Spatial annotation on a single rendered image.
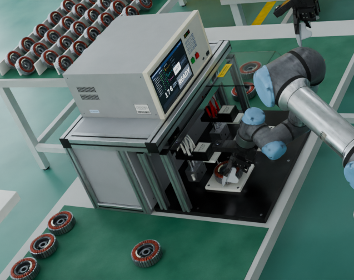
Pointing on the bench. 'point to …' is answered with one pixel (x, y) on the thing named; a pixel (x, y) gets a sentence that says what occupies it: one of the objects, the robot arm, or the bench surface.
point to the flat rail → (192, 119)
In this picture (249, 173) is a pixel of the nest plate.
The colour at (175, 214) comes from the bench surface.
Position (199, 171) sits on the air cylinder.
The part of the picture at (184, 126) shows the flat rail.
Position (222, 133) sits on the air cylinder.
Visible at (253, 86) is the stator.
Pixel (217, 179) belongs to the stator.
